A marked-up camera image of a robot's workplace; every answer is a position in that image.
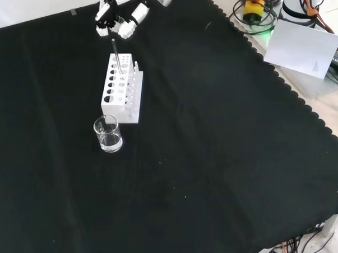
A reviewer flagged black bench cloth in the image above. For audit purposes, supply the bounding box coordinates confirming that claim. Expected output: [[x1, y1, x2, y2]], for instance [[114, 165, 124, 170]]
[[0, 0, 338, 253]]

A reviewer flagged yellow stop button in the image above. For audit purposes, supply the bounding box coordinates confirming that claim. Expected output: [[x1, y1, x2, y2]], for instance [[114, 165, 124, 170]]
[[243, 0, 267, 24]]

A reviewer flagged white test tube rack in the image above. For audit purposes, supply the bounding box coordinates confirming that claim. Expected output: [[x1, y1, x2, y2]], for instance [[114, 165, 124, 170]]
[[100, 52, 145, 125]]

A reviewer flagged pale board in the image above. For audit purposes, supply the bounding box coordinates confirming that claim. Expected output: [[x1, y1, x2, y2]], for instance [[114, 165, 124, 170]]
[[262, 18, 338, 82]]

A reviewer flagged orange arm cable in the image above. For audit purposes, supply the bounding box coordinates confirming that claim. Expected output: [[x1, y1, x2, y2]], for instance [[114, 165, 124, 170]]
[[298, 0, 337, 35]]

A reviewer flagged clear glass rod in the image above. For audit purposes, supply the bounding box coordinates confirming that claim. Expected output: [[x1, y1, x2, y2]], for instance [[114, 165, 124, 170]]
[[110, 38, 124, 75]]

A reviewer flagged small clear glass beaker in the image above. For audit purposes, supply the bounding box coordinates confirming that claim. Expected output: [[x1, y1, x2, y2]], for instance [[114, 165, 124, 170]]
[[91, 114, 124, 154]]

